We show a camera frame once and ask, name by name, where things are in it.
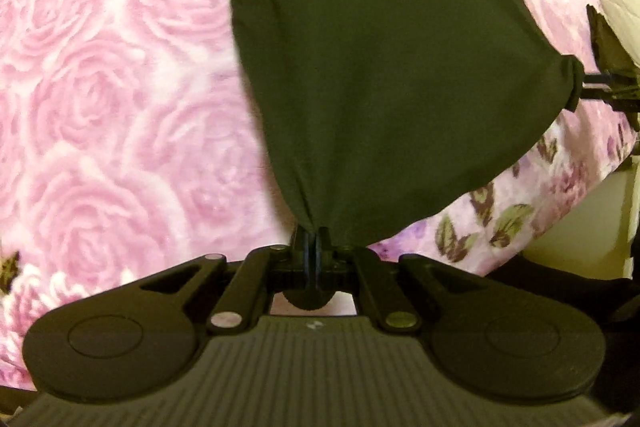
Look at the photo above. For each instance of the pink rose print blanket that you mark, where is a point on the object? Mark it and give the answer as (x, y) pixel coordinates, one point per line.
(100, 107)

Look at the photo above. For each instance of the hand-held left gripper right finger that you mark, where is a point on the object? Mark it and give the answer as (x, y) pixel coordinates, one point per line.
(324, 252)

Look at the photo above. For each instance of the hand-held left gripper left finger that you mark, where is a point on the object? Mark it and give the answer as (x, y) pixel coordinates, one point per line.
(306, 252)

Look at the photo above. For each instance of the black garment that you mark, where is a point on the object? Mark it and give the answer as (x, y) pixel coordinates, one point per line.
(375, 82)

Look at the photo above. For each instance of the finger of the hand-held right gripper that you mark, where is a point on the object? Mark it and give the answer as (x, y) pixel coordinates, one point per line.
(610, 80)
(612, 99)

